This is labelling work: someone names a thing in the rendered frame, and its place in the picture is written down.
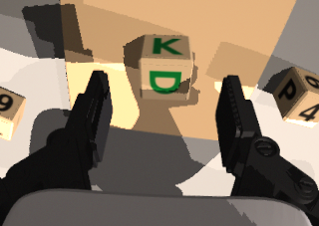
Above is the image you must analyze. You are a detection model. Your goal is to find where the beige letter block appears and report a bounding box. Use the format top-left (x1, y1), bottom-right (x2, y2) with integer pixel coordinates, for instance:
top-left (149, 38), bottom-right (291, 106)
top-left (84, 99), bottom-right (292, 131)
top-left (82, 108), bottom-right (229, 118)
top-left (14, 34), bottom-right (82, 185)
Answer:
top-left (273, 67), bottom-right (319, 128)
top-left (139, 35), bottom-right (193, 101)
top-left (0, 88), bottom-right (26, 141)

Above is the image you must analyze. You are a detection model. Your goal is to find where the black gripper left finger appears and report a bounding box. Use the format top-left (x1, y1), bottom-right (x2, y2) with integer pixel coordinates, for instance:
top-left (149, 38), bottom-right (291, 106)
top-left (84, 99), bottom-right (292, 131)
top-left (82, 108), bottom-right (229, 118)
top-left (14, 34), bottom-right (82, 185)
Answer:
top-left (0, 70), bottom-right (113, 226)

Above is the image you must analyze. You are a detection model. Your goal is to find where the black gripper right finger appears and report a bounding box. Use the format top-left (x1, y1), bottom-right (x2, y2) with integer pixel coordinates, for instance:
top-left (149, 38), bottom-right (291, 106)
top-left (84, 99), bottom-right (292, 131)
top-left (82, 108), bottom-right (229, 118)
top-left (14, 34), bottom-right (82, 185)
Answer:
top-left (215, 75), bottom-right (319, 226)

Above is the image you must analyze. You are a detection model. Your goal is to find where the tan flat mat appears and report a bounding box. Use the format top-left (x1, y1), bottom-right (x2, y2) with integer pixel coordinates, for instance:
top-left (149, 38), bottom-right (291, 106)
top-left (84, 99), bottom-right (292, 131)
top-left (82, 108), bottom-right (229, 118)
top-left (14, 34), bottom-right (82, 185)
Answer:
top-left (60, 0), bottom-right (296, 140)

